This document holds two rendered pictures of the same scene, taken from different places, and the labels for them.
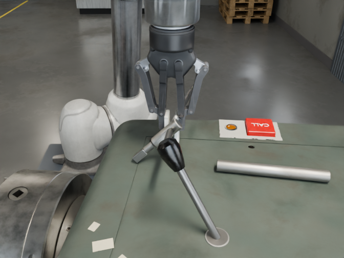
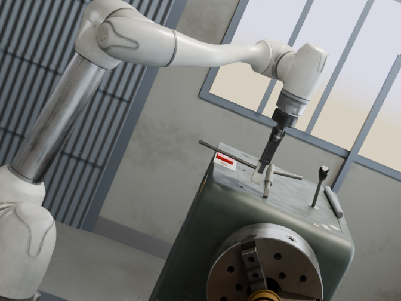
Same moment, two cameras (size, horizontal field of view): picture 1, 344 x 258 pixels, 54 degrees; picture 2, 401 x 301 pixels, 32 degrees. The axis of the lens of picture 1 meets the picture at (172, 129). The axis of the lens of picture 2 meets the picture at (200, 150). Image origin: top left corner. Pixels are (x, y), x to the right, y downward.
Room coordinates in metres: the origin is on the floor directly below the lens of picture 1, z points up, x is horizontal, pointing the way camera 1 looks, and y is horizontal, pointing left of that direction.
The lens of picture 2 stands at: (0.96, 2.05, 1.80)
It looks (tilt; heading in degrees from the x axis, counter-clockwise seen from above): 14 degrees down; 264
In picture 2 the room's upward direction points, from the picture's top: 24 degrees clockwise
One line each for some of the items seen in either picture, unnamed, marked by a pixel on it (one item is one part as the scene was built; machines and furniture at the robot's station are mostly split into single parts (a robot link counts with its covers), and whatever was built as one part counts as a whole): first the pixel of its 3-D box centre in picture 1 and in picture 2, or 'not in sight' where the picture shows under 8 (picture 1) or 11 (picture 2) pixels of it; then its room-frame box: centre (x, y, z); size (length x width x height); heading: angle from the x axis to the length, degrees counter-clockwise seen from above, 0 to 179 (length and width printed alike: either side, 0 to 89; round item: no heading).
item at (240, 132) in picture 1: (248, 139); (222, 169); (0.64, -0.17, 1.23); 0.13 x 0.08 x 0.06; 84
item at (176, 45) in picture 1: (171, 50); (281, 125); (0.55, 0.00, 1.47); 0.08 x 0.07 x 0.09; 84
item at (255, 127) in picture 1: (259, 128); (224, 159); (0.64, -0.20, 1.26); 0.06 x 0.06 x 0.02; 84
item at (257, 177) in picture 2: (167, 128); (259, 172); (0.56, 0.01, 1.31); 0.03 x 0.01 x 0.07; 174
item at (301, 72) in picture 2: not in sight; (304, 68); (0.56, -0.01, 1.65); 0.13 x 0.11 x 0.16; 120
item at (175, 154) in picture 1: (171, 153); (322, 173); (0.38, 0.00, 1.38); 0.04 x 0.03 x 0.05; 84
